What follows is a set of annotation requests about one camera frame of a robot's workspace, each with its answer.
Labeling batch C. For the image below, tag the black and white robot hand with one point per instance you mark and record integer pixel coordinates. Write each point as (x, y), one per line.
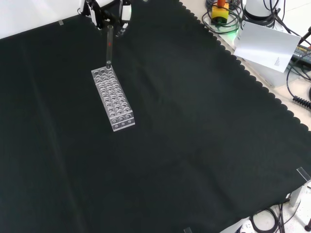
(126, 12)

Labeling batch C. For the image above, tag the clear glass test tube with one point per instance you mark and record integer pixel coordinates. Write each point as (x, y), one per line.
(109, 46)

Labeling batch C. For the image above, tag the clear plastic test tube rack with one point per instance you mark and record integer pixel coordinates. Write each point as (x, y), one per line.
(113, 99)

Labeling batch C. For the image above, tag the grey tape piece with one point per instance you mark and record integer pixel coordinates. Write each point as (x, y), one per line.
(61, 22)

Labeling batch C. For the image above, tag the yellow stop button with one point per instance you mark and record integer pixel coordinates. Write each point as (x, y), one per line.
(219, 12)

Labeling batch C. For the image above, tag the black bench cloth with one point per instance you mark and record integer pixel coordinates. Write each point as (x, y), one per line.
(155, 136)

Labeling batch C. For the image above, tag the white box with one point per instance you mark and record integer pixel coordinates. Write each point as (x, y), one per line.
(272, 76)

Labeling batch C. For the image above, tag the black electronic device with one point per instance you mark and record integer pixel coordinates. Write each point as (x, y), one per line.
(302, 54)

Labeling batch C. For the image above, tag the clear cloth clamp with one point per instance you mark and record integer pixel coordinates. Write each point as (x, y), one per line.
(304, 174)
(187, 230)

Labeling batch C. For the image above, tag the white power strip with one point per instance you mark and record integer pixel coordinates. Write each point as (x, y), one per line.
(245, 227)

